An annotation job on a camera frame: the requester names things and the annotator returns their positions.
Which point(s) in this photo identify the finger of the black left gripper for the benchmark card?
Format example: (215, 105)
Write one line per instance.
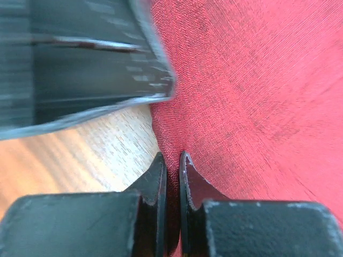
(66, 62)

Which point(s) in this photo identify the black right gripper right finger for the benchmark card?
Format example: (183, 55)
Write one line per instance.
(215, 225)

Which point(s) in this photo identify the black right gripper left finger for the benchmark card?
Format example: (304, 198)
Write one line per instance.
(128, 223)

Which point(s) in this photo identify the dark red cloth napkin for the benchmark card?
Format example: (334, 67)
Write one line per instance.
(258, 99)

